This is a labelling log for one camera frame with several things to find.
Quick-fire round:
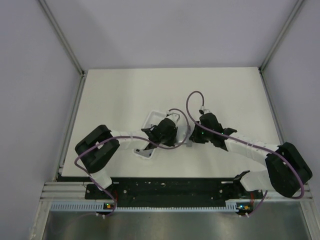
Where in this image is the white plastic basket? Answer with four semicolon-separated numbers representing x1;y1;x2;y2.
133;108;191;160

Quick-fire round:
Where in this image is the right aluminium frame post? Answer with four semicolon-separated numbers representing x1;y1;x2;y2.
258;0;307;74

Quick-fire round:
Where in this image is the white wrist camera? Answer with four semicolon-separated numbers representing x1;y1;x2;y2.
198;105;211;115
166;111;181;125

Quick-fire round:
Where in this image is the left aluminium frame post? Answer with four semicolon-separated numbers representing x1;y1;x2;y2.
36;0;85;76

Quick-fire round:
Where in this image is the aluminium frame post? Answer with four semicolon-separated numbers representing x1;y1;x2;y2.
258;0;307;74
36;0;85;76

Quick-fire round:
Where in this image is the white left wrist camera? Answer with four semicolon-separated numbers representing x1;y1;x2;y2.
166;111;181;125

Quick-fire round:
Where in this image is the white slotted cable duct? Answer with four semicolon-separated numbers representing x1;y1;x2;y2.
50;201;251;213

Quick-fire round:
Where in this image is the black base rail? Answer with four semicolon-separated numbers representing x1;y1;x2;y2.
84;177;263;208

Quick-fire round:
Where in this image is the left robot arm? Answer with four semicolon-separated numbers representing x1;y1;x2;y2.
75;114;179;199

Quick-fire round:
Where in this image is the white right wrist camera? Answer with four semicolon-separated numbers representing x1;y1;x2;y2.
198;105;211;115

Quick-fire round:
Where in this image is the grey card holder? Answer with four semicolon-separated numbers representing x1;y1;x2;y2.
186;141;193;148

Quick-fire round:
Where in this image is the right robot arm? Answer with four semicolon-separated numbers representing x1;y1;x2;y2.
190;110;313;199

